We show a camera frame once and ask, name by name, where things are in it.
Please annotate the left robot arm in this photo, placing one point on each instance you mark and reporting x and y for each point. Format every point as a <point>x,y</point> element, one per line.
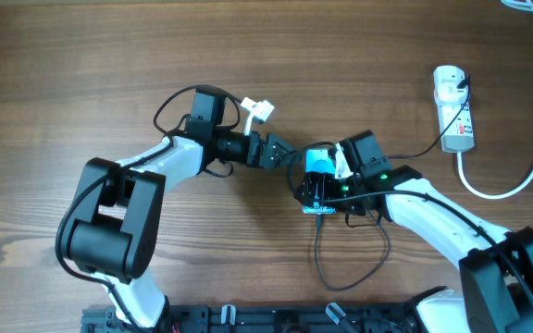
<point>109,232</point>

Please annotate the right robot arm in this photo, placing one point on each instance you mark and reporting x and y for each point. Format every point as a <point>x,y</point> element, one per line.
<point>495,264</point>

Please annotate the white power strip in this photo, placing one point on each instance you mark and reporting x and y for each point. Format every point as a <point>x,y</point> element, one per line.
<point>455,121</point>

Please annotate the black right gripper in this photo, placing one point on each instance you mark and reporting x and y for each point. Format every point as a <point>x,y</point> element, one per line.
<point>328,182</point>

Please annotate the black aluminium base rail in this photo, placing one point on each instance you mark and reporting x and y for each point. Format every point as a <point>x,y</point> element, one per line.
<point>370,317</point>

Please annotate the teal screen Galaxy smartphone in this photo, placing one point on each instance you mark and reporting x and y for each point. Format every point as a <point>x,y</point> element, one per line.
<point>318,161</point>

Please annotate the white USB charger plug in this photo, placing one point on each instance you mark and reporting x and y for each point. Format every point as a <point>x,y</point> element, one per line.
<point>447,92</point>

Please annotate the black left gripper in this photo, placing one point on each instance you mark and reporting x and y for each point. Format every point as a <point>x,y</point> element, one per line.
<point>265,159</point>

